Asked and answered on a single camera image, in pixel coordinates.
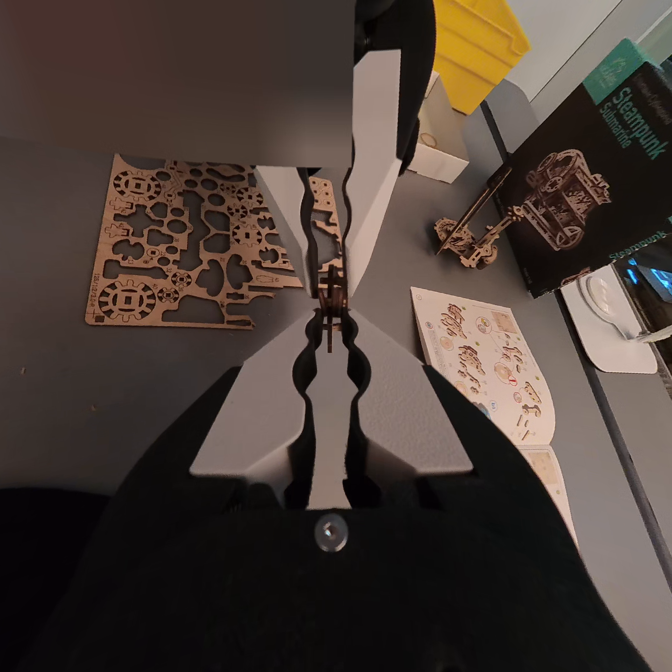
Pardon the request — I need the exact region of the open instruction booklet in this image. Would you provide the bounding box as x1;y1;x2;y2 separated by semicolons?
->
409;286;579;547

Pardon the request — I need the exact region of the white desk stand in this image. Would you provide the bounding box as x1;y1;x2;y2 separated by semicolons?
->
560;262;672;375

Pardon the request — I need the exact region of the laser-cut wooden parts sheet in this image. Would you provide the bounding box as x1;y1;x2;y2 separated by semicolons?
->
84;154;348;330

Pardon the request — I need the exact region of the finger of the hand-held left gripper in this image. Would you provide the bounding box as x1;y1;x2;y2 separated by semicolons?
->
254;165;322;295
342;49;406;288

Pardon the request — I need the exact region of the white cardboard tray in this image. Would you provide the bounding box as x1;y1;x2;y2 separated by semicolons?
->
403;71;469;184

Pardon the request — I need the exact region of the black model kit box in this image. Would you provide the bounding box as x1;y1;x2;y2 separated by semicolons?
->
493;38;672;299

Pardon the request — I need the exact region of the small wooden gear assembly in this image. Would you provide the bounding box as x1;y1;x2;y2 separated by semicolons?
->
315;265;351;354

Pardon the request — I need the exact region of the yellow plastic bin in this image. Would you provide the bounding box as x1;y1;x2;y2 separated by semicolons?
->
433;0;532;114

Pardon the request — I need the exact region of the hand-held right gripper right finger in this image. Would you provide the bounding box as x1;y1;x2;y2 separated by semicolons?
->
340;309;473;509

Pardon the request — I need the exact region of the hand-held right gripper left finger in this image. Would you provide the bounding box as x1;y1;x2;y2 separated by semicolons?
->
189;309;323;509

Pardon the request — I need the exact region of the partly built wooden model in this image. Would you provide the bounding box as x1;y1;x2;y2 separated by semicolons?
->
433;167;513;270

